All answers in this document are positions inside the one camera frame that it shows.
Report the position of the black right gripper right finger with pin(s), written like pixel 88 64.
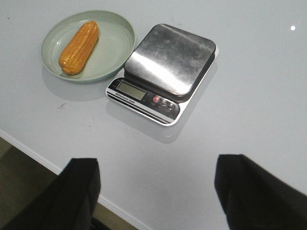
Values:
pixel 254 199

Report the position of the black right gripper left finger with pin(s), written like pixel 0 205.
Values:
pixel 68 203

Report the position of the orange corn cob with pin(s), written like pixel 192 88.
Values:
pixel 76 53

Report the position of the electronic kitchen scale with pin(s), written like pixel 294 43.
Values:
pixel 163 73

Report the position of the pale green round plate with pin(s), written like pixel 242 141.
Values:
pixel 115 44

